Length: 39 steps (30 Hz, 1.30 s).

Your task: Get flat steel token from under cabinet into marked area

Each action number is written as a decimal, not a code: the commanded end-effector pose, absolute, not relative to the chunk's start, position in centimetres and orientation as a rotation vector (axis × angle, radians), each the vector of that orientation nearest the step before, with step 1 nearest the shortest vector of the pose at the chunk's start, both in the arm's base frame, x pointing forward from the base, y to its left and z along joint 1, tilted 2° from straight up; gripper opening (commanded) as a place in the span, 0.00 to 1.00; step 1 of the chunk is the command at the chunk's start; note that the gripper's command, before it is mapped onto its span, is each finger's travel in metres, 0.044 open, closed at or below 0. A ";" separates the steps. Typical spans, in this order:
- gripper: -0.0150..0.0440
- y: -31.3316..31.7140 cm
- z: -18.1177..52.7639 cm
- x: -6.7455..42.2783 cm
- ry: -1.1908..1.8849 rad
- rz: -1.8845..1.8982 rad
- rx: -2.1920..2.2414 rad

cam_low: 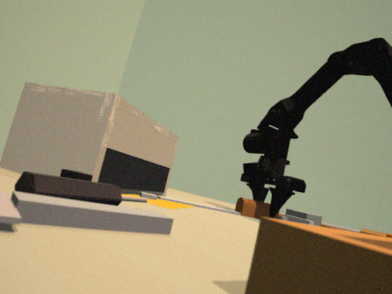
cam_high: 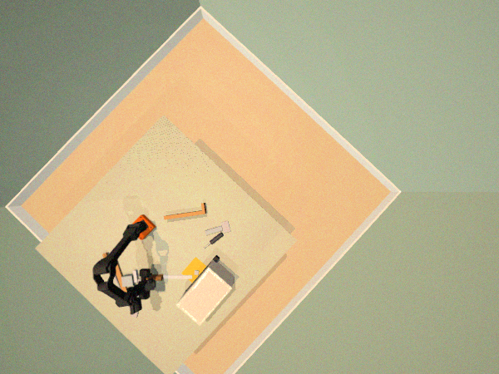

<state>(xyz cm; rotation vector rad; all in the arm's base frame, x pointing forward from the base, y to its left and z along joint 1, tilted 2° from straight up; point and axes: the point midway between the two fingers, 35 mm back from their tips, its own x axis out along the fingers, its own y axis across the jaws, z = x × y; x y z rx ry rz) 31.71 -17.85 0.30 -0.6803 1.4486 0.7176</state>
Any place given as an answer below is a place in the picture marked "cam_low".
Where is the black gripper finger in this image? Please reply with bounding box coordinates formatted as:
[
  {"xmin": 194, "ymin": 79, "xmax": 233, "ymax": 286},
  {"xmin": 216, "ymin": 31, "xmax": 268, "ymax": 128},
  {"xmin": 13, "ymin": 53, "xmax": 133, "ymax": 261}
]
[
  {"xmin": 247, "ymin": 184, "xmax": 269, "ymax": 202},
  {"xmin": 269, "ymin": 187, "xmax": 295, "ymax": 218}
]

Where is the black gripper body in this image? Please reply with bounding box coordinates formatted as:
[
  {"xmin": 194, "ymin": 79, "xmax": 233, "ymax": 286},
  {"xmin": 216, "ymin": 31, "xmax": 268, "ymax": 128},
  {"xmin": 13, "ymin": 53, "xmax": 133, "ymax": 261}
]
[{"xmin": 240, "ymin": 152, "xmax": 306, "ymax": 193}]

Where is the brown rectangular block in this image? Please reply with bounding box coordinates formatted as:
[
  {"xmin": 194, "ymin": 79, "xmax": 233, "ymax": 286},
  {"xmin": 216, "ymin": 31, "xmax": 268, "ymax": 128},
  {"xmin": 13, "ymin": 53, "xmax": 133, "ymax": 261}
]
[{"xmin": 245, "ymin": 217, "xmax": 392, "ymax": 294}]

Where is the beige cabinet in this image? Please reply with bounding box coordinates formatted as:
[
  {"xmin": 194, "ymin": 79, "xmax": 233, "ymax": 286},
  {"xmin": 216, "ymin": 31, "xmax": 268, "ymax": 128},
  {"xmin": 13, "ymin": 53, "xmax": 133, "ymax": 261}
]
[{"xmin": 0, "ymin": 82, "xmax": 179, "ymax": 197}]

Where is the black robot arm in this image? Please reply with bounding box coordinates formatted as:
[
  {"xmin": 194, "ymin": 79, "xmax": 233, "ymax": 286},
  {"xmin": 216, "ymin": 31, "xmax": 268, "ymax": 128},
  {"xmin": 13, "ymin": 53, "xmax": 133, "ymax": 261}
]
[{"xmin": 243, "ymin": 38, "xmax": 392, "ymax": 177}]

